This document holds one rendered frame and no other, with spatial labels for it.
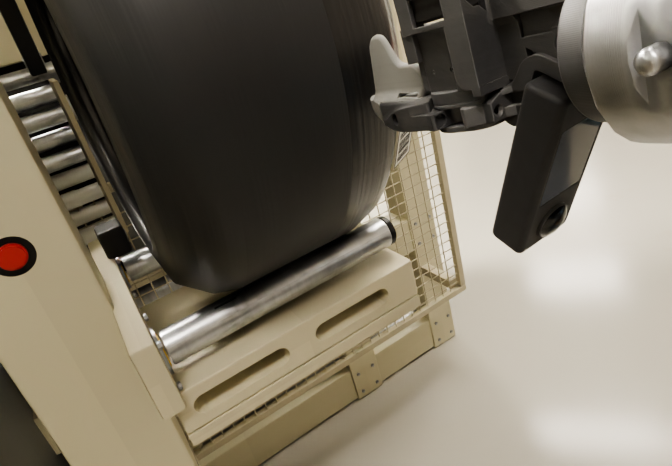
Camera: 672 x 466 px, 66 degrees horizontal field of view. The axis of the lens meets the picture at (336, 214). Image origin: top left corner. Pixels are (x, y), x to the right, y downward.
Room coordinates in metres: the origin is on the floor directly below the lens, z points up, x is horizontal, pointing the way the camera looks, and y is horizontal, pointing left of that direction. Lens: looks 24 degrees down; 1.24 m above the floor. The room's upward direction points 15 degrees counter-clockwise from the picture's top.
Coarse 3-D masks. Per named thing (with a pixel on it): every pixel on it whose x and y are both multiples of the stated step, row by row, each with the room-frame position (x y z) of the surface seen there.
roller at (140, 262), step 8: (144, 248) 0.78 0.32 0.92; (128, 256) 0.77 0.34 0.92; (136, 256) 0.77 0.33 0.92; (144, 256) 0.77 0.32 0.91; (152, 256) 0.77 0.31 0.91; (128, 264) 0.76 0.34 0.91; (136, 264) 0.76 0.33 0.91; (144, 264) 0.76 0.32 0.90; (152, 264) 0.77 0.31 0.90; (128, 272) 0.75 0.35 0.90; (136, 272) 0.76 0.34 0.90; (144, 272) 0.76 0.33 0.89; (128, 280) 0.75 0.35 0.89
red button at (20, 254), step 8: (0, 248) 0.52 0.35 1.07; (8, 248) 0.52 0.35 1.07; (16, 248) 0.52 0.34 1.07; (24, 248) 0.53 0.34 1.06; (0, 256) 0.52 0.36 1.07; (8, 256) 0.52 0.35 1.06; (16, 256) 0.52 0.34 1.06; (24, 256) 0.53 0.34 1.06; (0, 264) 0.52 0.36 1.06; (8, 264) 0.52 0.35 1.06; (16, 264) 0.52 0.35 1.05; (24, 264) 0.53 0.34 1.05
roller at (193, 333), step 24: (336, 240) 0.63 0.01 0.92; (360, 240) 0.62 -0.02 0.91; (384, 240) 0.63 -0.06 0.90; (288, 264) 0.60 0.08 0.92; (312, 264) 0.59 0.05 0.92; (336, 264) 0.60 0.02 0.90; (264, 288) 0.56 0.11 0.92; (288, 288) 0.57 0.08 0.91; (312, 288) 0.59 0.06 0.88; (216, 312) 0.53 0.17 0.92; (240, 312) 0.54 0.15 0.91; (264, 312) 0.55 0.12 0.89; (168, 336) 0.51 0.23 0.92; (192, 336) 0.51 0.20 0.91; (216, 336) 0.52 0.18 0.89; (168, 360) 0.50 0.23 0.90
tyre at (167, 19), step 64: (64, 0) 0.45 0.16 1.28; (128, 0) 0.44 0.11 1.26; (192, 0) 0.44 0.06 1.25; (256, 0) 0.46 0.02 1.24; (320, 0) 0.49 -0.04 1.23; (384, 0) 0.54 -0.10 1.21; (64, 64) 0.84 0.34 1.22; (128, 64) 0.43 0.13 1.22; (192, 64) 0.43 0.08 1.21; (256, 64) 0.45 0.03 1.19; (320, 64) 0.47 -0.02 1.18; (128, 128) 0.44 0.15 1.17; (192, 128) 0.43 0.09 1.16; (256, 128) 0.44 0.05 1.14; (320, 128) 0.47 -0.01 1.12; (384, 128) 0.52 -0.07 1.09; (128, 192) 0.78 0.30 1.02; (192, 192) 0.43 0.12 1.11; (256, 192) 0.45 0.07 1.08; (320, 192) 0.49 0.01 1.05; (192, 256) 0.48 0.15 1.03; (256, 256) 0.49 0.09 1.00
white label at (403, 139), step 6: (396, 132) 0.54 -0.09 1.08; (402, 132) 0.55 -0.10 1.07; (408, 132) 0.56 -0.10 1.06; (396, 138) 0.54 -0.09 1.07; (402, 138) 0.55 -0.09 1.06; (408, 138) 0.57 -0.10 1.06; (396, 144) 0.54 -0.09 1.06; (402, 144) 0.56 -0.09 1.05; (408, 144) 0.57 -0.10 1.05; (396, 150) 0.55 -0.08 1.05; (402, 150) 0.56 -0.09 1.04; (408, 150) 0.58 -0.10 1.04; (396, 156) 0.55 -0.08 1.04; (402, 156) 0.57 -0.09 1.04; (396, 162) 0.56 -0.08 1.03
